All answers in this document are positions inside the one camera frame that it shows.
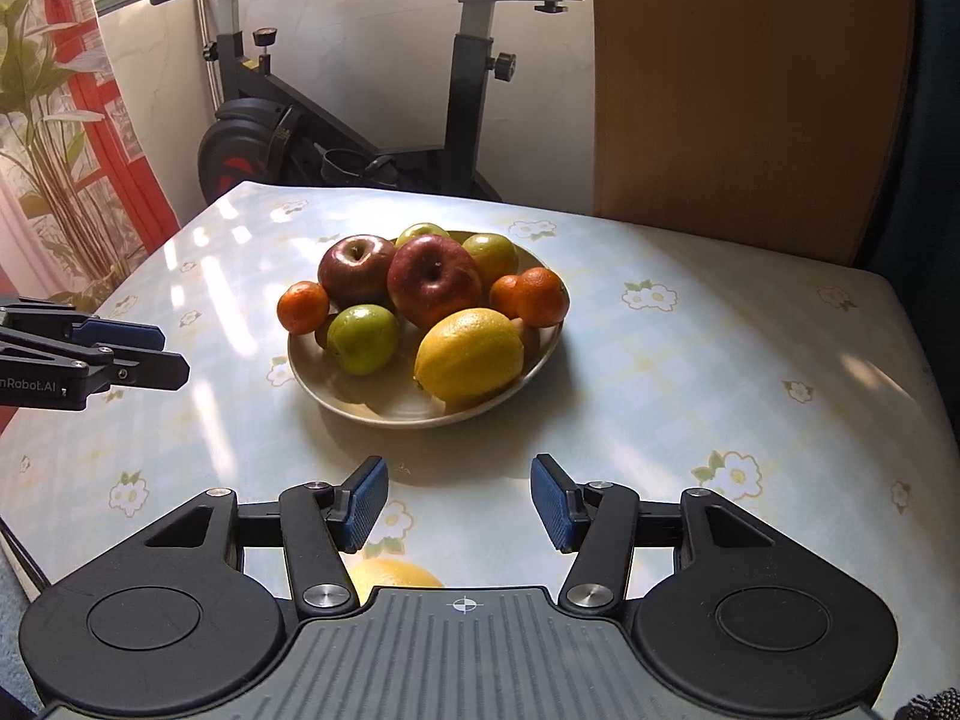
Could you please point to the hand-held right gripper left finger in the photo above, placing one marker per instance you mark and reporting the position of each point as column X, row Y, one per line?
column 367, row 499

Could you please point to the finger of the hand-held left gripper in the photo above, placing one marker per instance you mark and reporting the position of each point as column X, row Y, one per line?
column 150, row 371
column 120, row 334

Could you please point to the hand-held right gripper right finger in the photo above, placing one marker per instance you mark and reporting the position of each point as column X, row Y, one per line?
column 551, row 502

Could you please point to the large yellow grapefruit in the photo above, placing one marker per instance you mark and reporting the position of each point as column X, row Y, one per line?
column 390, row 577

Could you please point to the cream round plate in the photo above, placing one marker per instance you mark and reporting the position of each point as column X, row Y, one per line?
column 390, row 405

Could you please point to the green apple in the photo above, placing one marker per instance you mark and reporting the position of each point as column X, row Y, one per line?
column 491, row 255
column 422, row 234
column 364, row 337

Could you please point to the small orange tangerine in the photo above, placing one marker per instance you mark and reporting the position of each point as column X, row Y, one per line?
column 541, row 296
column 304, row 307
column 504, row 294

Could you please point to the yellow lemon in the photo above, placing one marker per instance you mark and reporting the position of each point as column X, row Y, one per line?
column 469, row 352

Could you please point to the red apple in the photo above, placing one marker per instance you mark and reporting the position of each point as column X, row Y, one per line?
column 435, row 281
column 358, row 266

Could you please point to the red floral printed curtain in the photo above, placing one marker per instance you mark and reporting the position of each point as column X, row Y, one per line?
column 45, row 165

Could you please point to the black exercise bike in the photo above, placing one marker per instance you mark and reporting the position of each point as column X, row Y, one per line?
column 461, row 90

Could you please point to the dark knit fabric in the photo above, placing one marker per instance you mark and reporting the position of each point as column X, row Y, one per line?
column 934, row 705

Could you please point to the wooden board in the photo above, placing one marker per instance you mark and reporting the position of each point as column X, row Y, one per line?
column 750, row 90

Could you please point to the dark blue curtain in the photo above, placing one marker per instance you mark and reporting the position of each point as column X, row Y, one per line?
column 937, row 165

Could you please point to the grey wall pipe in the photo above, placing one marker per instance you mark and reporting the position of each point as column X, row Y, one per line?
column 206, row 52

